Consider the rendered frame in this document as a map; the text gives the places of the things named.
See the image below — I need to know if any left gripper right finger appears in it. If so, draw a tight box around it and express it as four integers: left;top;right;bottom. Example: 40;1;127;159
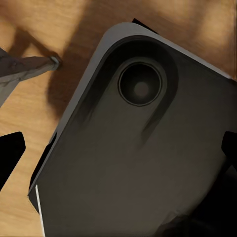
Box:
221;131;237;171

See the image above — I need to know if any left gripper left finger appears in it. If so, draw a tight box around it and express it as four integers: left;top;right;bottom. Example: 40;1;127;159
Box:
0;131;26;191

